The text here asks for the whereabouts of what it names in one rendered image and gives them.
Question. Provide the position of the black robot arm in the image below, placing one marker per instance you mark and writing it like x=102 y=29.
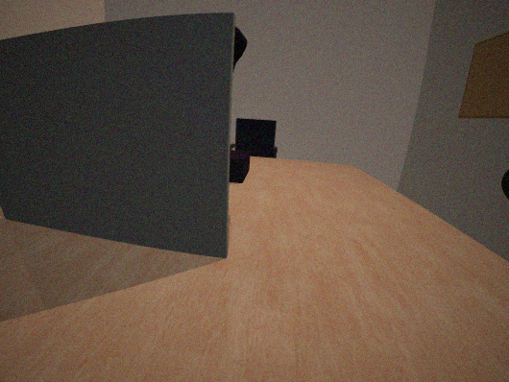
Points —
x=240 y=44

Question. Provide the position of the dark grey flat panel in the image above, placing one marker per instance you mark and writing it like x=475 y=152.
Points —
x=121 y=130

